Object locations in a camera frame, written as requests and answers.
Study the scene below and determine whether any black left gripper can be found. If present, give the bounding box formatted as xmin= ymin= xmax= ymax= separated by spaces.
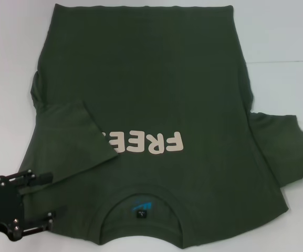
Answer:
xmin=0 ymin=170 xmax=57 ymax=242

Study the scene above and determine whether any dark green FREE t-shirt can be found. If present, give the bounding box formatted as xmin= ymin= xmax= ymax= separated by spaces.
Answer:
xmin=18 ymin=4 xmax=303 ymax=250

